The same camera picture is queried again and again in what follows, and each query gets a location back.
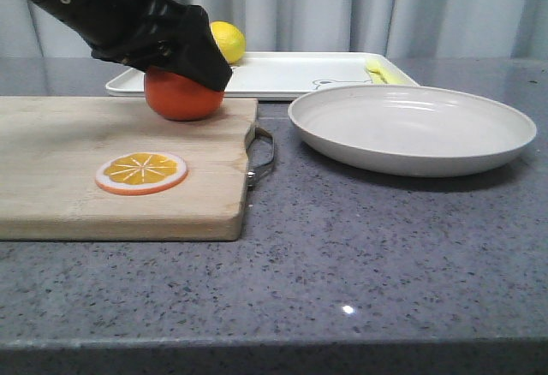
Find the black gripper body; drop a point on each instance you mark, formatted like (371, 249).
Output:
(137, 33)

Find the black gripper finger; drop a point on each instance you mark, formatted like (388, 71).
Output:
(184, 45)

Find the orange mandarin fruit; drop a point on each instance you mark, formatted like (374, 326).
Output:
(178, 98)

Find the beige round plate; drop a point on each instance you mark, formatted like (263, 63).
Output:
(414, 131)

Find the white rectangular tray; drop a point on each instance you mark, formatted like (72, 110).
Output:
(284, 76)

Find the yellow lemon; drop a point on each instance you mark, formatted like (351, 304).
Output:
(230, 40)

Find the orange slice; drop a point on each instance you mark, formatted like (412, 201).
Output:
(141, 173)

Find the wooden cutting board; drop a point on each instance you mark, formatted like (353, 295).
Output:
(51, 148)

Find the yellow plastic spoon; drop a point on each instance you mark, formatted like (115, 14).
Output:
(376, 77)

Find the yellow plastic fork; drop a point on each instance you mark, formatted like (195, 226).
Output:
(386, 75)

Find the grey curtain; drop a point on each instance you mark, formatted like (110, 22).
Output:
(393, 28)

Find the metal cutting board handle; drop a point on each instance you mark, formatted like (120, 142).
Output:
(261, 153)

